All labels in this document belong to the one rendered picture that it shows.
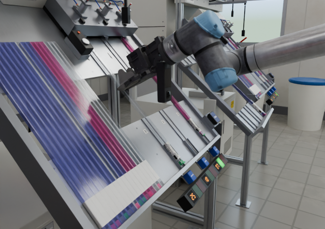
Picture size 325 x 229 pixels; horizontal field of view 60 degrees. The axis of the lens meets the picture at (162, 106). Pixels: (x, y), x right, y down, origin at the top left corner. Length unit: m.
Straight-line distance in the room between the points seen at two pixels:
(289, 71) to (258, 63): 3.58
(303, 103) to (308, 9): 1.30
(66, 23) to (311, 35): 0.68
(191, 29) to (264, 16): 3.72
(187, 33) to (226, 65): 0.12
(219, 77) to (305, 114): 3.10
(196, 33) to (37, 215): 0.65
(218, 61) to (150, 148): 0.31
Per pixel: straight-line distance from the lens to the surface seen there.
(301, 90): 3.70
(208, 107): 1.37
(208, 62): 0.70
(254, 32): 4.44
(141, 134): 0.82
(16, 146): 0.64
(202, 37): 0.71
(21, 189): 1.05
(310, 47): 0.77
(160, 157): 0.82
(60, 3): 0.97
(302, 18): 4.34
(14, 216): 0.92
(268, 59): 0.79
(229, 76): 0.70
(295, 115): 3.80
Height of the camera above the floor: 1.10
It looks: 14 degrees down
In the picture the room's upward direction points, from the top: straight up
